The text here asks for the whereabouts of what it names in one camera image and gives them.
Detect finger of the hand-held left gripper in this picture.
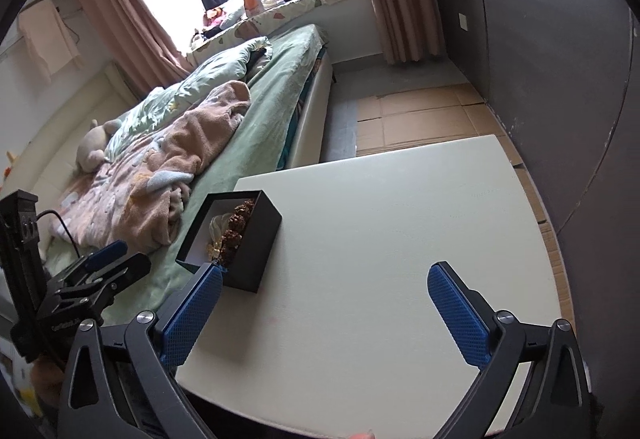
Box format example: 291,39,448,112
57,252,152,316
52,240,129,288

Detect green floral pillow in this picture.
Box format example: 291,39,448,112
101,36,274,160

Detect flattened cardboard sheet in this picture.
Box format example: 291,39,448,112
354,83,567,311

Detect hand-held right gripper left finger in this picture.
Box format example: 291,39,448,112
59,263,224,439

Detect cream butterfly hair clip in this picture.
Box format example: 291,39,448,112
206,213,237,263

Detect black jewelry box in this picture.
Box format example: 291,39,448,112
175,190,284,294

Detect brown bead bracelet red cord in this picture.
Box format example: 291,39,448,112
219,198,259,269

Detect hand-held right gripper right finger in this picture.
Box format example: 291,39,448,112
426,261,599,439

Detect patterned window seat cushion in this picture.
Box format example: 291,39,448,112
186,0,367,66

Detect hanging beige towel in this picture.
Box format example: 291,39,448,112
16,0,84,83

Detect beige plush toy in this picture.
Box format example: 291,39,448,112
74,117,124,170

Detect pink fleece blanket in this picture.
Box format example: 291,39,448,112
49,80,252,256

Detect pink plush toy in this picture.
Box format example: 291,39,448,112
201,5,227,28

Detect black cable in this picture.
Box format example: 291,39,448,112
36,210,82,251

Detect bed with green sheet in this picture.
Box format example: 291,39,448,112
0,23,335,328

